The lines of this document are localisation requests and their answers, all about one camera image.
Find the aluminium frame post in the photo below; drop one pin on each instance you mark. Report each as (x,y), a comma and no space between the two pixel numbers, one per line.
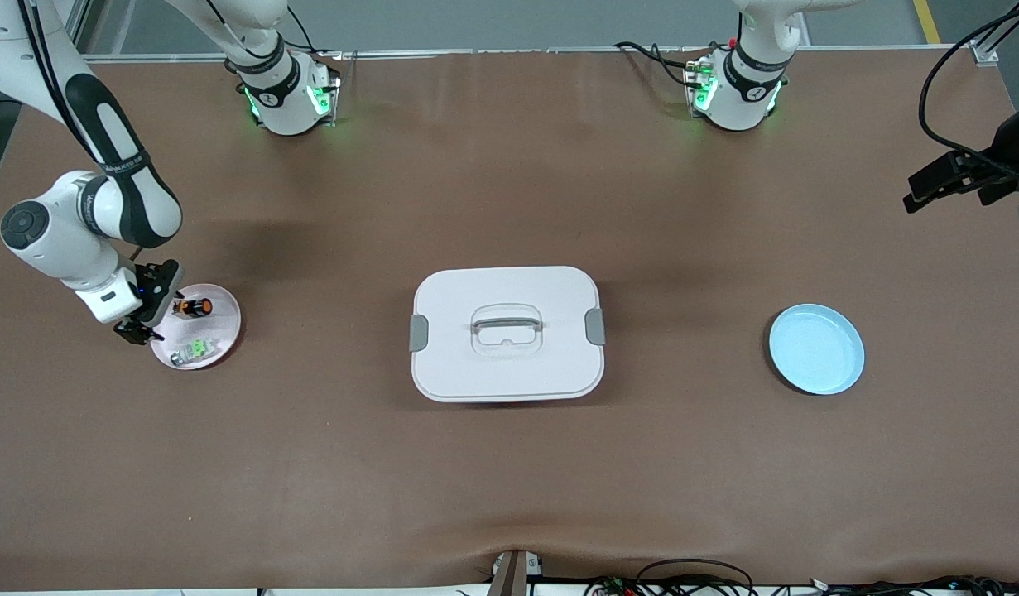
(993,41)
(74,25)

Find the grey box latch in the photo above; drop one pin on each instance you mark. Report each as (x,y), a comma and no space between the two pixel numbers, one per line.
(419,333)
(595,326)

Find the green push-button switch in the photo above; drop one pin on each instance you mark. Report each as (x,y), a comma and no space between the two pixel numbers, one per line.
(196,351)

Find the light blue round plate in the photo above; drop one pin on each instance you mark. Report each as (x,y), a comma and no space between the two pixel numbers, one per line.
(815,352)

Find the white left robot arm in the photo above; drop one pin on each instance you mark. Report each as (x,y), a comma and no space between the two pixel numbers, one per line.
(741,99)

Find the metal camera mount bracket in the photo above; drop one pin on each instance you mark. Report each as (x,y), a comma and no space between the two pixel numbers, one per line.
(513,573)

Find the silver table edge rail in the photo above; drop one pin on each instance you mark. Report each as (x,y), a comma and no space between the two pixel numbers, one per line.
(517,50)

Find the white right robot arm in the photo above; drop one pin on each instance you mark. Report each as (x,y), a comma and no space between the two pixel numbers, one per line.
(62,240)

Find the brown table mat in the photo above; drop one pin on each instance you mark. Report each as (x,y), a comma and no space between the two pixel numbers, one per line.
(509,472)

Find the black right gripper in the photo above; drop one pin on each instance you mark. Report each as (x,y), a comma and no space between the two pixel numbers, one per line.
(156,285)

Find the orange push-button switch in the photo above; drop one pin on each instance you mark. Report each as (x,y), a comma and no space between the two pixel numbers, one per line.
(194,308)

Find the pink round plate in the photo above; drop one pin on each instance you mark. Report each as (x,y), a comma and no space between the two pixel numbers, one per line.
(219,331)

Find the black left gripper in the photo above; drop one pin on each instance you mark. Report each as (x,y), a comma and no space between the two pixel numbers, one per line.
(1008,154)

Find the white lidded storage box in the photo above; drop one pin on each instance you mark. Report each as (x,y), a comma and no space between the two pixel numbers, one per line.
(509,372)

